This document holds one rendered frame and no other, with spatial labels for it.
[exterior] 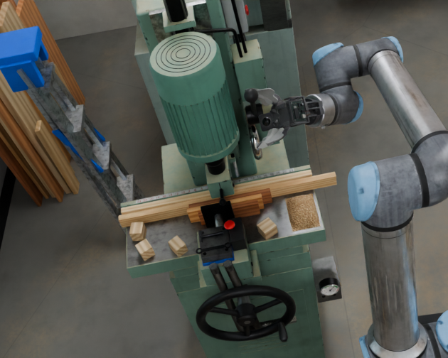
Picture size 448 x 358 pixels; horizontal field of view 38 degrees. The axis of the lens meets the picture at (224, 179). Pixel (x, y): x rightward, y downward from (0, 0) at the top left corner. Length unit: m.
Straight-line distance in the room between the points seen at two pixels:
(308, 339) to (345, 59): 1.12
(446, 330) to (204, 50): 0.94
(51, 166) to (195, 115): 1.82
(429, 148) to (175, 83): 0.59
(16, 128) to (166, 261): 1.41
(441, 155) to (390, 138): 1.99
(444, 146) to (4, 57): 1.60
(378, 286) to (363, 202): 0.28
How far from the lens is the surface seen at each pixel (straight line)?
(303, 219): 1.92
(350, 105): 1.81
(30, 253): 3.36
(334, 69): 1.82
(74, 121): 2.70
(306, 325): 2.40
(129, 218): 2.03
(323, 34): 3.99
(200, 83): 1.55
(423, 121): 1.51
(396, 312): 1.61
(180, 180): 2.25
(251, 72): 1.87
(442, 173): 1.36
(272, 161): 2.23
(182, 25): 1.67
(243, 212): 1.96
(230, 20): 1.88
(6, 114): 3.10
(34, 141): 3.24
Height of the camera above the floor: 2.47
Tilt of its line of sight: 49 degrees down
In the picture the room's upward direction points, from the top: 16 degrees counter-clockwise
